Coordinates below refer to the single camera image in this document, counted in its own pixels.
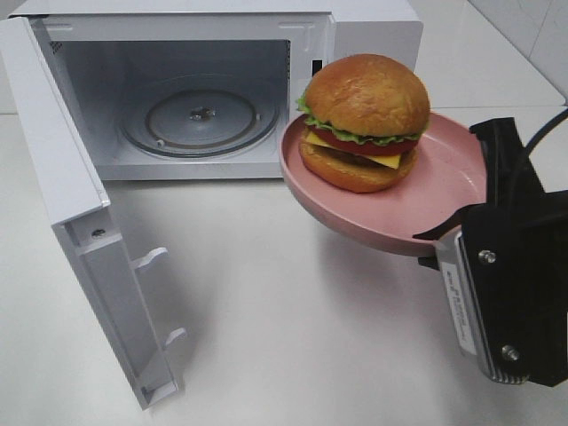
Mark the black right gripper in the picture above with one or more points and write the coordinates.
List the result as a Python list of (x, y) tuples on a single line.
[(516, 256)]

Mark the pink round plate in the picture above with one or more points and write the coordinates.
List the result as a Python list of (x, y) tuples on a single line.
[(449, 174)]

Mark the white microwave door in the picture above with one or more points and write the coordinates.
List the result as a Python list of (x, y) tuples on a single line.
[(79, 208)]

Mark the burger with lettuce and cheese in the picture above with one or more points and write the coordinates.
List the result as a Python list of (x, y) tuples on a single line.
[(364, 116)]

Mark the glass microwave turntable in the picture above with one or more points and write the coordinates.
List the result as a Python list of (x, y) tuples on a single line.
[(199, 123)]

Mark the white microwave oven body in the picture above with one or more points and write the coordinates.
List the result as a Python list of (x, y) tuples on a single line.
[(119, 52)]

